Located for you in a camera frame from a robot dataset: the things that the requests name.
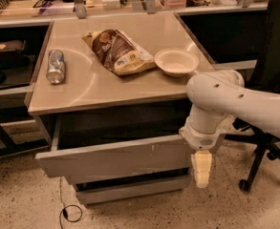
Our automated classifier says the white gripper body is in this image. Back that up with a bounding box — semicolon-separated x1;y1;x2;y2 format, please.
179;124;226;154

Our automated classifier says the black office chair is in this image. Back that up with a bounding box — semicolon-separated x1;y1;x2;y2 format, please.
226;0;280;192

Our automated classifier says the black desk leg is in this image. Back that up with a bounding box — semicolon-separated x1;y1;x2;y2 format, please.
0;106;49;158

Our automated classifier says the white paper bowl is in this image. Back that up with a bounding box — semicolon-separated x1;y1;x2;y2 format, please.
155;48;199;77

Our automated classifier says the black floor cable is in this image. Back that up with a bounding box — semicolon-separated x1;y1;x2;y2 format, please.
58;177;84;229

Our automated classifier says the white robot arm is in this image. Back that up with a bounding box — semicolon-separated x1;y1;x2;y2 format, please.
180;70;280;188

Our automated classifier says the grey middle drawer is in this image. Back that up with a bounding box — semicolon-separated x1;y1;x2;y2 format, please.
65;167;189;191

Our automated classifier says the grey top drawer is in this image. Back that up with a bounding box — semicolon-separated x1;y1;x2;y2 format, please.
36;114;188;177

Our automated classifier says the silver drink can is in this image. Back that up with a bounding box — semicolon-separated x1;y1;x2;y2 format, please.
46;50;65;84

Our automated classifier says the grey drawer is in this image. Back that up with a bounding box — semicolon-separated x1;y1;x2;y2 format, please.
36;114;188;177
75;175;191;205
65;167;189;191

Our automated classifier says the brown yellow chip bag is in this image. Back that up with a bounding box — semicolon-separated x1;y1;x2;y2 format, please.
81;29;156;76

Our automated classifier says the grey metal post left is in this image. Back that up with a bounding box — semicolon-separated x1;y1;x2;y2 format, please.
74;0;86;19

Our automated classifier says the grey drawer cabinet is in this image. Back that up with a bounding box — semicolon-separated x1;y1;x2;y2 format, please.
24;12;229;206

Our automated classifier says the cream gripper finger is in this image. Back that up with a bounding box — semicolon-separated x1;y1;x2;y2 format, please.
191;150;212;188

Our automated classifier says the grey bottom drawer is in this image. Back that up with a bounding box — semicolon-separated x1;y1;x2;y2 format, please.
75;175;191;205

